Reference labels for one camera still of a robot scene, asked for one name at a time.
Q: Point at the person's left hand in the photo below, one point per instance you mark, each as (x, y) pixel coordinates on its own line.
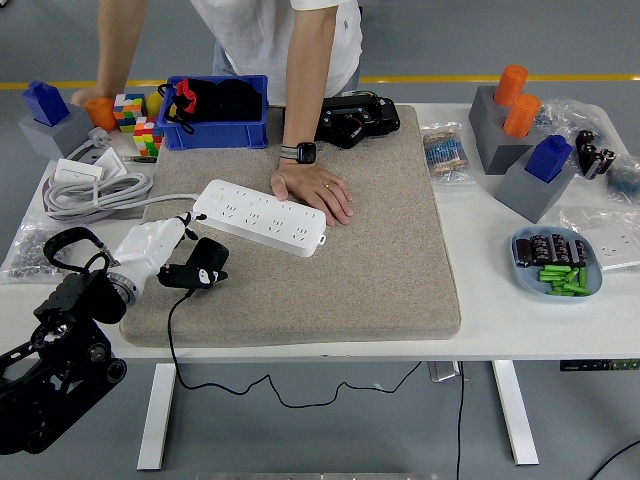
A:
(310, 187)

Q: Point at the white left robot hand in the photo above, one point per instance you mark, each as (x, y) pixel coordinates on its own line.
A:
(145, 245)

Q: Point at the person's right hand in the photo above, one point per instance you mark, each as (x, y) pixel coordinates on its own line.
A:
(80, 96)

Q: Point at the black plug adapter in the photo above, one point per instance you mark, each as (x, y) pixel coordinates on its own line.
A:
(210, 252)

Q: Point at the white power strip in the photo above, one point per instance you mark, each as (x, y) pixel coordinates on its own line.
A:
(250, 215)

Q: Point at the person's right forearm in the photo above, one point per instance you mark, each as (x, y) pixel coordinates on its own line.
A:
(117, 45)

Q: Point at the person's left forearm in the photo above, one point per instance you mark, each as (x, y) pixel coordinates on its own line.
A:
(310, 75)

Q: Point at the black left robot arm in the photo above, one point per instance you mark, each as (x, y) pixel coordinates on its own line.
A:
(60, 350)

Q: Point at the grey power plug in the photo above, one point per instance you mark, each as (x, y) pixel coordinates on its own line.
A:
(97, 136)

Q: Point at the orange plastic cup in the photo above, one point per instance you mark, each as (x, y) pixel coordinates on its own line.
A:
(102, 114)

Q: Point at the black wrist watch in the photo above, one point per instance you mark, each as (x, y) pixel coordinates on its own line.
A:
(306, 152)

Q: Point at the blue peg block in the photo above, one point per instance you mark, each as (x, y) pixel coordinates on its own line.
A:
(547, 160)
(45, 102)

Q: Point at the multicolour puzzle cube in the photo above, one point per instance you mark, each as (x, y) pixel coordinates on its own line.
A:
(127, 112)
(147, 137)

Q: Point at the yellow ball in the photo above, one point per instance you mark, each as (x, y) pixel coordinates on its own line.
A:
(154, 104)

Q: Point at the small black stick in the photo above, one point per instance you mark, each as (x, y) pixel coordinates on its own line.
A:
(142, 160)

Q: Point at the black machine housing part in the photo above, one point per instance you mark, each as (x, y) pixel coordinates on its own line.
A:
(370, 120)

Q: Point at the grey-brown mat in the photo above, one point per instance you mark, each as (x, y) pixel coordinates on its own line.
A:
(325, 280)

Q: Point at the blue plastic bin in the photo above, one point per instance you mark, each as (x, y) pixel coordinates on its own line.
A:
(215, 137)

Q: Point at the bag of metal screws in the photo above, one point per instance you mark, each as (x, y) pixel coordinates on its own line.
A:
(30, 245)

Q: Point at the black pouch red trim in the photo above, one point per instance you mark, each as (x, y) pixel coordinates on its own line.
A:
(235, 100)

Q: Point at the bag of resistor strips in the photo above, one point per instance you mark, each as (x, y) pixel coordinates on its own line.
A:
(445, 155)

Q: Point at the person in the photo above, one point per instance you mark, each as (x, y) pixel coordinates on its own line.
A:
(250, 40)

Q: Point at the white table leg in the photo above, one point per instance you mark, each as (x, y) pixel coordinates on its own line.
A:
(156, 420)
(515, 415)

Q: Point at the large grey block holder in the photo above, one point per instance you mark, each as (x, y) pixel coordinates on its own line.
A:
(495, 145)

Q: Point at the orange cylinder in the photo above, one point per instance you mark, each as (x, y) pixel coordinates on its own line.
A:
(522, 116)
(511, 85)

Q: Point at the grey box under table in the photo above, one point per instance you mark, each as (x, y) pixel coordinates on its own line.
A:
(442, 371)

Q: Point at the light blue plate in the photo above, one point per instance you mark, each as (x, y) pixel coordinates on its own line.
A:
(525, 280)

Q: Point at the green battery cell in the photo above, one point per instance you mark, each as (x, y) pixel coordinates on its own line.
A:
(555, 269)
(583, 280)
(574, 277)
(561, 285)
(550, 275)

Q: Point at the clear plastic bag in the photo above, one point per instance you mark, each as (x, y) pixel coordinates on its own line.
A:
(580, 217)
(565, 112)

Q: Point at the bag of black capacitors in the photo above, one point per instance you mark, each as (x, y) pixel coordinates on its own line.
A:
(592, 155)

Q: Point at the bag of blue resistors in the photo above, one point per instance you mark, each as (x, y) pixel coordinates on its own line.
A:
(627, 177)

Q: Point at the black table control panel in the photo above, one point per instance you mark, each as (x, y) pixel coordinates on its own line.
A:
(600, 365)

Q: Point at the white wall switch plate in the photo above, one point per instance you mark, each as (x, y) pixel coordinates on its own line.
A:
(111, 162)
(77, 171)

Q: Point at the white wall socket panel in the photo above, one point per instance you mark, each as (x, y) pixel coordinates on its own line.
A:
(617, 250)

